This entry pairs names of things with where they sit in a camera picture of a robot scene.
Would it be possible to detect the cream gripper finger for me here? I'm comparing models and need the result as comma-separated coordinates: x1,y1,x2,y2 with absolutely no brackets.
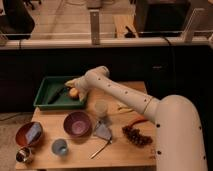
79,91,87,101
65,78,79,88

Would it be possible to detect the yellow apple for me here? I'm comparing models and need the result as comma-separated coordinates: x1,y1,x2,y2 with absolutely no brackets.
69,88,79,99

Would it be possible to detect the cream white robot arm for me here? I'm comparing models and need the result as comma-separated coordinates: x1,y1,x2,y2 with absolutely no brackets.
65,66,208,171

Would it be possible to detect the green plastic tray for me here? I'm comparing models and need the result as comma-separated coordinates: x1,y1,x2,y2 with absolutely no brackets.
34,76,86,110

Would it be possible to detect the dark green cucumber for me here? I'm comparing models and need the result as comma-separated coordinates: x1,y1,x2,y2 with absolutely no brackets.
47,86,69,104

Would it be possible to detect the clear plastic cup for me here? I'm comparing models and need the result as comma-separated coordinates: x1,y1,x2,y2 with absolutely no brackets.
94,100,108,117

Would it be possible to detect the purple bowl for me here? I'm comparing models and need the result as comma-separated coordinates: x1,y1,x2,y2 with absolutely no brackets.
63,111,92,138

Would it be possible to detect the grey folded cloth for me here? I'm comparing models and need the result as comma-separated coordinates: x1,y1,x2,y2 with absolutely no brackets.
93,117,112,141

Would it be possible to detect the yellow-green bean pod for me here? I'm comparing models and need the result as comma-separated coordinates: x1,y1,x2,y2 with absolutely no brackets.
118,106,133,113

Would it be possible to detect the light blue cup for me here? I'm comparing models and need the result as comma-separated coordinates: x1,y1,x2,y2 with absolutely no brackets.
51,139,68,156

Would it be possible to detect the blue-grey sponge block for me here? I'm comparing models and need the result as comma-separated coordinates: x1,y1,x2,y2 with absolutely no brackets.
25,123,42,144

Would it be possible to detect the dark grape bunch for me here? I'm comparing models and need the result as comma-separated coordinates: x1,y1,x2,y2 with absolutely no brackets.
122,125,153,147

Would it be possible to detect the red-brown bowl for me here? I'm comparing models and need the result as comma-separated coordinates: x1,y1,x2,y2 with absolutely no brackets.
15,122,43,147

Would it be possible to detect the black office chair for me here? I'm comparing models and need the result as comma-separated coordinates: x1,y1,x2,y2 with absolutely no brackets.
0,0,35,40

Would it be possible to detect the small metal cup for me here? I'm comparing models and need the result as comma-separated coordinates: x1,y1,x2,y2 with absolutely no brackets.
16,147,33,163

